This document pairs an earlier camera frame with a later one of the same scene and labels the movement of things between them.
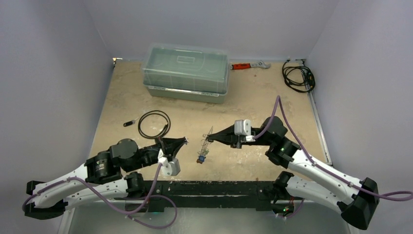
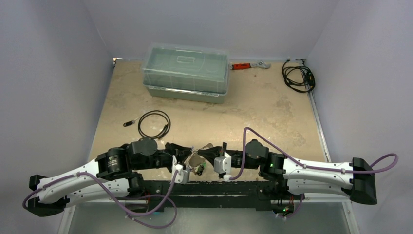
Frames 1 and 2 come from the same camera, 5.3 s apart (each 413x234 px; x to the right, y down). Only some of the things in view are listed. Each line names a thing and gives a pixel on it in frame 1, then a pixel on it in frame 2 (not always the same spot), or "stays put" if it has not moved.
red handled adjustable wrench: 245,66 stays put
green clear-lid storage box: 186,72 stays put
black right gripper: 236,138 → 222,153
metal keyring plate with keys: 204,149 → 196,161
